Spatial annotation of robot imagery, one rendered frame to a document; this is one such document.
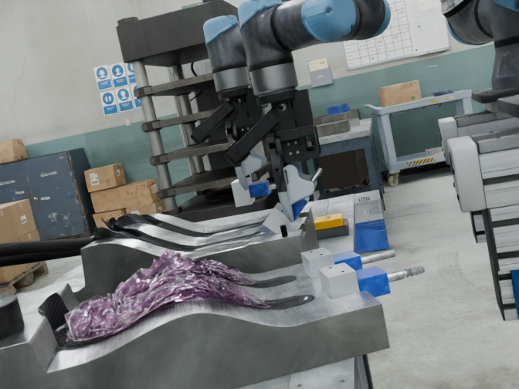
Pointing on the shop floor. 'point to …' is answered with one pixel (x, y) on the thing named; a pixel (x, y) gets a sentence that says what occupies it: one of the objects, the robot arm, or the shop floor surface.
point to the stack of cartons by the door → (120, 194)
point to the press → (164, 35)
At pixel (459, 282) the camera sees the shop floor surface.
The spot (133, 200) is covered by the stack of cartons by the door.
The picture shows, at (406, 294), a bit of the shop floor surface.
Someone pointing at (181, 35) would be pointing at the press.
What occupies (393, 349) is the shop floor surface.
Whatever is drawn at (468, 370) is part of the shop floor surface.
